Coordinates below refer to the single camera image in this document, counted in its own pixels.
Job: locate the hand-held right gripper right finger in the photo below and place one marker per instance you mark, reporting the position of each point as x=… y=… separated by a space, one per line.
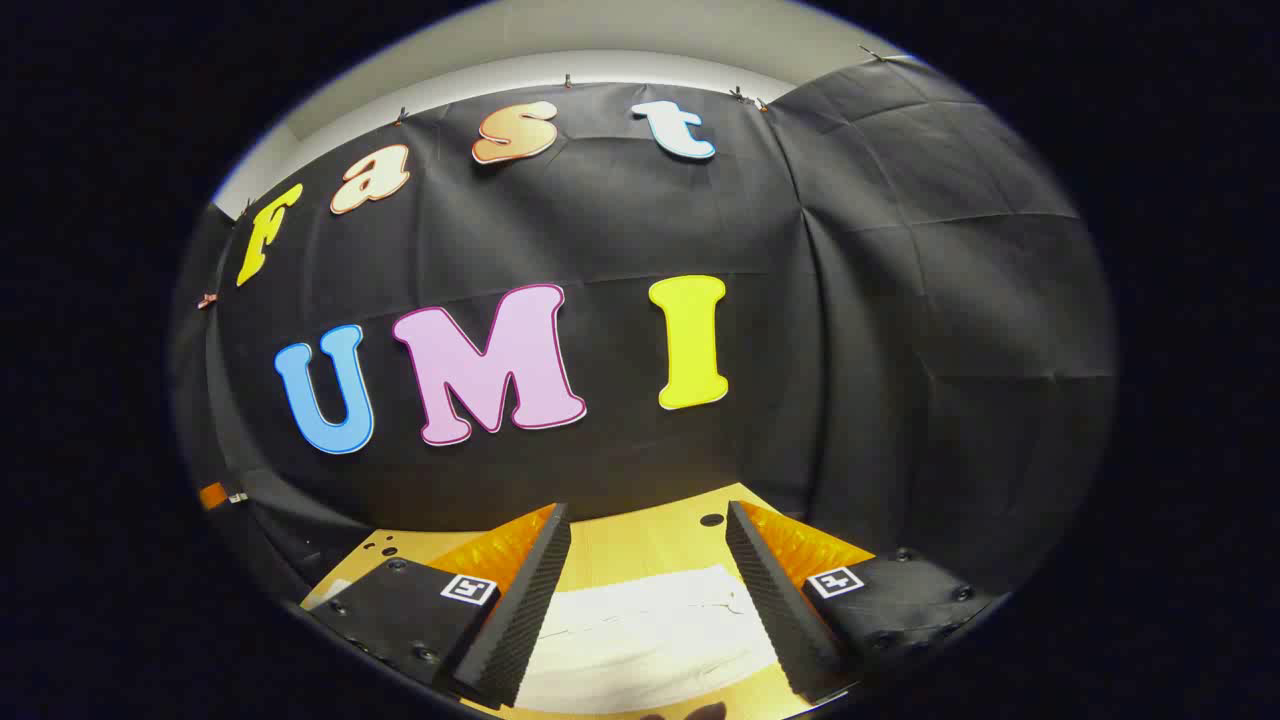
x=775 y=610

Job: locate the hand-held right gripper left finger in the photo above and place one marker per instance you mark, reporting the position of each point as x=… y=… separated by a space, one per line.
x=520 y=610

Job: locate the white jeans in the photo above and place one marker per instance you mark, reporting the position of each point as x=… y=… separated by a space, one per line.
x=650 y=640

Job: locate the black backdrop cloth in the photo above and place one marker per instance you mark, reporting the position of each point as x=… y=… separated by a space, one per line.
x=900 y=350

